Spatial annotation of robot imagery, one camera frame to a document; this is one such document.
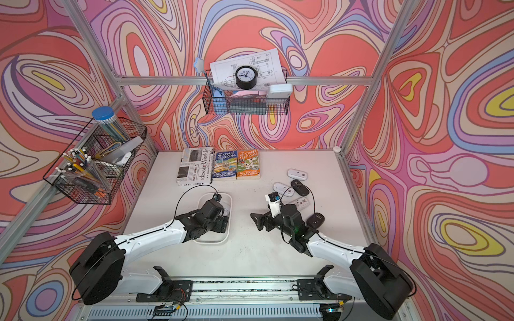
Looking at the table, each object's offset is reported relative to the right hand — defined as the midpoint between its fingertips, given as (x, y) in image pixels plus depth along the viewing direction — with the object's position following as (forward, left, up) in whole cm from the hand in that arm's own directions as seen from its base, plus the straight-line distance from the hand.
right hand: (262, 214), depth 84 cm
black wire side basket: (+14, +56, +24) cm, 62 cm away
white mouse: (+18, -12, -7) cm, 23 cm away
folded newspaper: (+32, +35, -4) cm, 48 cm away
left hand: (+1, +18, -4) cm, 19 cm away
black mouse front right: (0, -25, -7) cm, 26 cm away
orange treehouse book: (+34, +6, -6) cm, 35 cm away
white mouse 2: (+27, -20, -7) cm, 35 cm away
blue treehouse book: (+36, +20, -6) cm, 41 cm away
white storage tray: (-6, +23, -8) cm, 25 cm away
